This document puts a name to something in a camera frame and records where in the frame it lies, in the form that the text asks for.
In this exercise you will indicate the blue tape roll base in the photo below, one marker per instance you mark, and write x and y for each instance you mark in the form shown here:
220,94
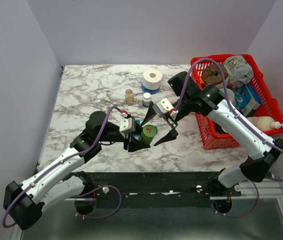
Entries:
151,91

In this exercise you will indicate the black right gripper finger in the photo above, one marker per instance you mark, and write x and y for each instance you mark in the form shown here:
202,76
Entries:
170,136
150,113

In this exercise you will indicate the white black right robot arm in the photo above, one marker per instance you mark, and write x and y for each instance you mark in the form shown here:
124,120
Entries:
262,150

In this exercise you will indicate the grey crumpled bag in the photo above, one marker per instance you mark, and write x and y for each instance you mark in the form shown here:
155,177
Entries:
239,71

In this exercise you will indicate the blue carton box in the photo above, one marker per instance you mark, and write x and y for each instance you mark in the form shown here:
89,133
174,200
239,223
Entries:
247,100

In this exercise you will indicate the white paper roll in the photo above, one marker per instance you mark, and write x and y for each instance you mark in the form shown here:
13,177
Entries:
152,78

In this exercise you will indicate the white pill bottle blue label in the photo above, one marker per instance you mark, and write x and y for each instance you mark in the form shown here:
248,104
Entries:
146,99

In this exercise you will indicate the brown wrapped roll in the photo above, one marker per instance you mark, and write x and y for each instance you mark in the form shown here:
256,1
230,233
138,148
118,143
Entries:
212,76

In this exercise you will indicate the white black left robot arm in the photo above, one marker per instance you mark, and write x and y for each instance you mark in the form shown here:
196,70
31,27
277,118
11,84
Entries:
25,202

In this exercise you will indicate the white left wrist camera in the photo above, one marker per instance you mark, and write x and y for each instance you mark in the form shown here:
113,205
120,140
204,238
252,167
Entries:
127,125

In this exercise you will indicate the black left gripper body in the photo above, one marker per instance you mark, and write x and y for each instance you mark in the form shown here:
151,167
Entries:
111,136

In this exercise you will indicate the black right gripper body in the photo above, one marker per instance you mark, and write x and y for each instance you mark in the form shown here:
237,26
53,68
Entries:
184,110

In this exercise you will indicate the cream squeeze bottle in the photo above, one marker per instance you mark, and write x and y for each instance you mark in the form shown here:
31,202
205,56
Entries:
265,123

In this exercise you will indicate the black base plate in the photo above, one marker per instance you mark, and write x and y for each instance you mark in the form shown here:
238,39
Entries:
107,190

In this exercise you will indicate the clear jar yellow capsules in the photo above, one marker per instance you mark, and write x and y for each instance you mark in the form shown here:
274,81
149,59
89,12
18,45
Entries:
129,97

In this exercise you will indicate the aluminium rail frame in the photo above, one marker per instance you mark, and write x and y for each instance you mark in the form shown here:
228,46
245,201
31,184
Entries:
261,191

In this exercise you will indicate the grey wrapped roll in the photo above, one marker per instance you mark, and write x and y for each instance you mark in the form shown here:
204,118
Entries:
231,96

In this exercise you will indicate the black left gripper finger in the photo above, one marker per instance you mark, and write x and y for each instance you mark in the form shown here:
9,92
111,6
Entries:
134,145
135,128

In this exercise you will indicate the green pill bottle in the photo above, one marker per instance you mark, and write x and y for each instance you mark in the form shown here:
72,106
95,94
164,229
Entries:
148,133

